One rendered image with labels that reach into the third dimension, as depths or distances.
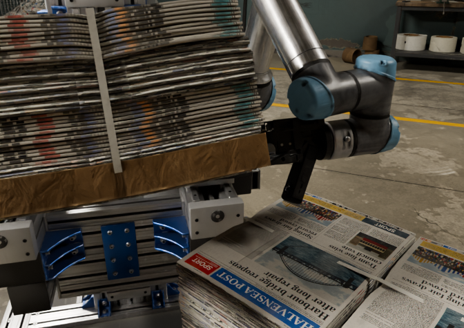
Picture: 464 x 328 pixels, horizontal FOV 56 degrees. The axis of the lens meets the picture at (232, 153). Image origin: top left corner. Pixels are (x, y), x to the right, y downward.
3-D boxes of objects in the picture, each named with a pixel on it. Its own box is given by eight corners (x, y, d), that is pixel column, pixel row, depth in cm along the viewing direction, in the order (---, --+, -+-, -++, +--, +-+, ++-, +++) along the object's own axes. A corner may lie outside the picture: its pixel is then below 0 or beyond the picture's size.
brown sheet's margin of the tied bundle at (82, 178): (105, 179, 79) (102, 156, 79) (94, 202, 51) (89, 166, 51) (12, 194, 75) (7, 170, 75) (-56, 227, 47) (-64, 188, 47)
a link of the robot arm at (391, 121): (381, 105, 89) (375, 143, 93) (334, 110, 86) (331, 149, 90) (407, 117, 83) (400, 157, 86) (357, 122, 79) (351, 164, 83)
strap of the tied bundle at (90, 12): (127, 179, 80) (105, 54, 78) (128, 202, 52) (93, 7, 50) (121, 180, 80) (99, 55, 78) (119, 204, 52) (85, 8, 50)
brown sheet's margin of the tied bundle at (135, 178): (140, 173, 80) (136, 150, 80) (148, 192, 53) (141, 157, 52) (107, 179, 79) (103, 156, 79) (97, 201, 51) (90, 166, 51)
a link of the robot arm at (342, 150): (334, 157, 88) (357, 158, 81) (314, 159, 87) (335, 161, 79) (331, 120, 88) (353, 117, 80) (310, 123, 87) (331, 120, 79)
